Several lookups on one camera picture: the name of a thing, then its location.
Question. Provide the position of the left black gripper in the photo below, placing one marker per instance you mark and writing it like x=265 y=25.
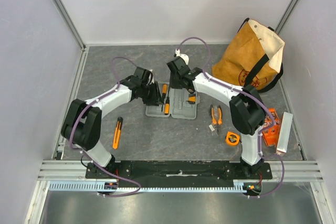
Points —
x=156 y=99

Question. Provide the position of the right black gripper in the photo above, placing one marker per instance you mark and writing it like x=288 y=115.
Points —
x=184 y=85

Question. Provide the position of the orange black screwdriver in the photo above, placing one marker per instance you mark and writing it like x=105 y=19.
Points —
x=164 y=91
x=167 y=106

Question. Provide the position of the grey plastic tool case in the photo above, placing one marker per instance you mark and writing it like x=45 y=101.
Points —
x=179 y=108

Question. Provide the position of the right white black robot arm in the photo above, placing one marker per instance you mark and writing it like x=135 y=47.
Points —
x=247 y=110

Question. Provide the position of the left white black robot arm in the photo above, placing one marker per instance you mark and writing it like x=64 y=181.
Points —
x=82 y=124

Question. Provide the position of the orange utility knife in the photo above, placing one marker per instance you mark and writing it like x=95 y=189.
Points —
x=117 y=133

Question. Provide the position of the brown canvas tote bag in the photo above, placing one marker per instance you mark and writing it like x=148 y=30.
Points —
x=253 y=57

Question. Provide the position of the orange tape measure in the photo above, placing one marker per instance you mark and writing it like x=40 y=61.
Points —
x=232 y=139

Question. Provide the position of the orange printed box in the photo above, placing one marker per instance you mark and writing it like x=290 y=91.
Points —
x=271 y=135

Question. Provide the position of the orange handled pliers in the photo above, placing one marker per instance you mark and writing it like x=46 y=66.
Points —
x=216 y=119

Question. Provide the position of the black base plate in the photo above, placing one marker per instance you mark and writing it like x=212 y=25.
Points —
x=136 y=170

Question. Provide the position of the blue grey cable duct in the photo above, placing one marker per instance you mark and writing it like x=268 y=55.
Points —
x=105 y=187

